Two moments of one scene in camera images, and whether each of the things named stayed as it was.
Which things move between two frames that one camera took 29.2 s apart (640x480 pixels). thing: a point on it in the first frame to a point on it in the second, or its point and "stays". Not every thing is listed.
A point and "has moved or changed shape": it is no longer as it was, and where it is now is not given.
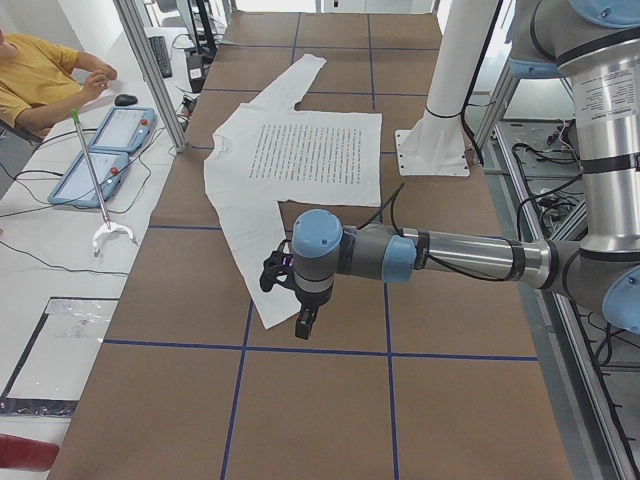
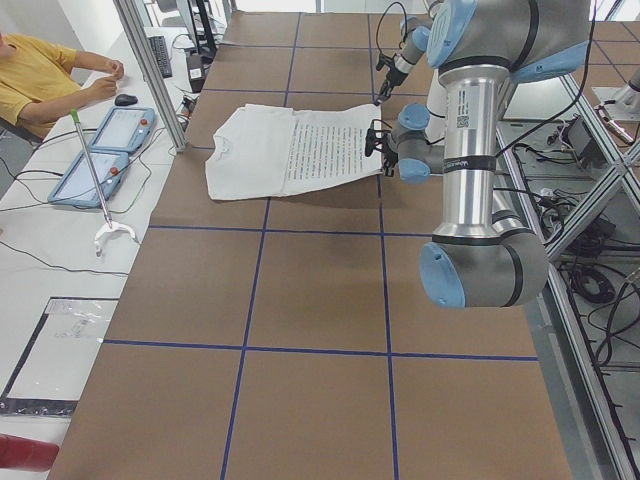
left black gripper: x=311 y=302 to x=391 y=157
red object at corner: x=21 y=453 stays
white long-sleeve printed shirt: x=268 y=153 has moved or changed shape
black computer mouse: x=125 y=100 stays
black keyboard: x=161 y=55 stays
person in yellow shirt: x=38 y=83 stays
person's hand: x=100 y=75 to x=100 y=61
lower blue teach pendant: x=76 y=188 stays
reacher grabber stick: x=108 y=226 stays
